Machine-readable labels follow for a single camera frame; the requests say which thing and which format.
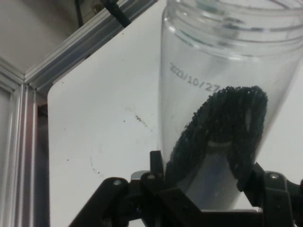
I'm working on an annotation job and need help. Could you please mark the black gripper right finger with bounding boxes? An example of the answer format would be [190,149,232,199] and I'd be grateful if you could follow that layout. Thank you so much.
[236,162,303,227]

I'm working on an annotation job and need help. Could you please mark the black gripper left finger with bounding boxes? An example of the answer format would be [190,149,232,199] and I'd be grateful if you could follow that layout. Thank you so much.
[68,150,202,227]

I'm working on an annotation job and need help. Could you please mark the black seeds heap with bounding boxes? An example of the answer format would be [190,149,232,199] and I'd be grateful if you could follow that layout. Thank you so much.
[164,85,269,190]

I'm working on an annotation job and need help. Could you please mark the clear plastic jar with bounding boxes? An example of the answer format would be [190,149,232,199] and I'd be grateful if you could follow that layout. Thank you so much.
[157,0,303,211]

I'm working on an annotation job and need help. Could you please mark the black tripod stand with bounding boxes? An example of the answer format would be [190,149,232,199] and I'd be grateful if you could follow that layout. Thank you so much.
[103,0,132,27]

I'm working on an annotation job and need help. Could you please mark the aluminium frame rail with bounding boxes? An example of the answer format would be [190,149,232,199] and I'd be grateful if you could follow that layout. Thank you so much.
[23,0,159,90]
[0,80,38,227]

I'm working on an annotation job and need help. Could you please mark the aluminium frame post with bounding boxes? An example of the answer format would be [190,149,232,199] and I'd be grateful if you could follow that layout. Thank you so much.
[0,56,27,84]

